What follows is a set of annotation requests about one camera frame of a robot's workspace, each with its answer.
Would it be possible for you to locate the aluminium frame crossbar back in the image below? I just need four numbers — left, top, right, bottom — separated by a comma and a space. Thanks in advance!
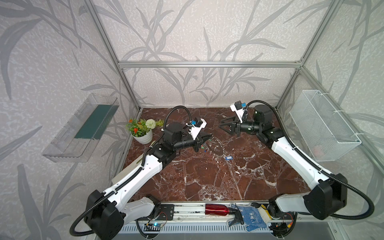
118, 61, 302, 69

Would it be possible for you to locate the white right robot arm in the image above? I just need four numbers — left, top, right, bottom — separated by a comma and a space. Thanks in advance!
219, 100, 375, 221

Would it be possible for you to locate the potted artificial flower plant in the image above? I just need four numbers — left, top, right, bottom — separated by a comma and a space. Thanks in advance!
126, 119, 164, 145

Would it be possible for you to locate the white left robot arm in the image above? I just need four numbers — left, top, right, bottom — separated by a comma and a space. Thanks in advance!
69, 106, 212, 240

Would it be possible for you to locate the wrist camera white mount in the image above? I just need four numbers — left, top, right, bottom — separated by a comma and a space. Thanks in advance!
230, 101, 247, 123
189, 118, 207, 140

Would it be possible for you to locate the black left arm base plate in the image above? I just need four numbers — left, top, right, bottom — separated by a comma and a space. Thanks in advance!
150, 204, 175, 221

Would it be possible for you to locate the clear plastic wall shelf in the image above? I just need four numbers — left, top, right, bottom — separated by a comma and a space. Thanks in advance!
42, 94, 120, 163

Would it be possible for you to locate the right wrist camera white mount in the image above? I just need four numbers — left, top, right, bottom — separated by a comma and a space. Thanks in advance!
230, 101, 247, 123

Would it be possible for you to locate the white wire mesh basket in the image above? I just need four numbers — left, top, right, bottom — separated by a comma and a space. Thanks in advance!
290, 90, 362, 162

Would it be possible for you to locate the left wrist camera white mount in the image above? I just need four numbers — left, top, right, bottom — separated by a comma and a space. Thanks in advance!
189, 118, 207, 140

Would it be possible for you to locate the aluminium frame post right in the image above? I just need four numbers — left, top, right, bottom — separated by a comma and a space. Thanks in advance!
276, 0, 344, 109

